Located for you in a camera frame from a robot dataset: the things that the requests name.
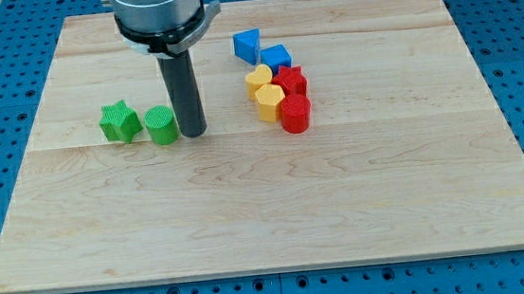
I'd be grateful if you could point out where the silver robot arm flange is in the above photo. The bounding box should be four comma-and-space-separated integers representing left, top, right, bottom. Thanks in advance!
100, 0, 222, 60

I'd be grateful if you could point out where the red cylinder block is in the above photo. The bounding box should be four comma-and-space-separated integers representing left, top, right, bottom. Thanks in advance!
280, 94, 311, 134

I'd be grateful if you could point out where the yellow hexagon block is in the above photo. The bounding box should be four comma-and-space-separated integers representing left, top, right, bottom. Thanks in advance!
256, 83, 285, 122

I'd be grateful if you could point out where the yellow heart block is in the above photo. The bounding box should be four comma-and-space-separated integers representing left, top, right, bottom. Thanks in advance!
244, 64, 273, 101

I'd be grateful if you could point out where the red star block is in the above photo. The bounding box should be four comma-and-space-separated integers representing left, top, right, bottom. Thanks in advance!
271, 65, 308, 96

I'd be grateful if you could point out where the blue pentagon block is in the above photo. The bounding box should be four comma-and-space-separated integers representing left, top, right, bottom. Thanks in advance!
261, 44, 293, 76

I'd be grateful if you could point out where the green cylinder block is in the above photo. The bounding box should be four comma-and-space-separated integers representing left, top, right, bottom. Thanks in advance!
143, 105, 179, 145

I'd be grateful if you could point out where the blue triangle block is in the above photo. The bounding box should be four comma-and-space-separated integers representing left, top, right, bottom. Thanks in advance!
232, 28, 261, 65

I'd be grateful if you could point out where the grey cylindrical pointer rod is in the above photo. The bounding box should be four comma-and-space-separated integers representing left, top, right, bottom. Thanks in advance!
157, 51, 207, 138

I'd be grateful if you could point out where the green star block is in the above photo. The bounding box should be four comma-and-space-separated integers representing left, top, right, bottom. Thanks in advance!
99, 100, 142, 143

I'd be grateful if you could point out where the light wooden board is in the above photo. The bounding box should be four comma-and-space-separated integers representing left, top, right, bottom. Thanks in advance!
0, 0, 524, 294

